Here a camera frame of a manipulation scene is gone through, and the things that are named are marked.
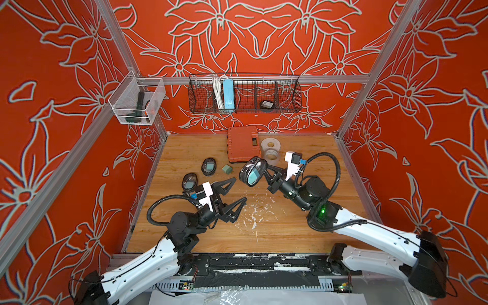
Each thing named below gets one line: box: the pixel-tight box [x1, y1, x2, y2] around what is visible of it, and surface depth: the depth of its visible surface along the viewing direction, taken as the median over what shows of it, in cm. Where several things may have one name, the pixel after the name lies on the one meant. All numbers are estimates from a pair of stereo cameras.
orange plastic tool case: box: [226, 126, 262, 164], surface depth 113 cm
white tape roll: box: [260, 137, 281, 152], surface depth 116 cm
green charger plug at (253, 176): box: [247, 168, 260, 185], surface depth 59 cm
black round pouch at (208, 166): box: [200, 157, 217, 177], surface depth 104 cm
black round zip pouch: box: [181, 172, 198, 191], surface depth 100 cm
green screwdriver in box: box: [125, 91, 145, 123], surface depth 83 cm
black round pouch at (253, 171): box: [238, 155, 269, 187], surface depth 59 cm
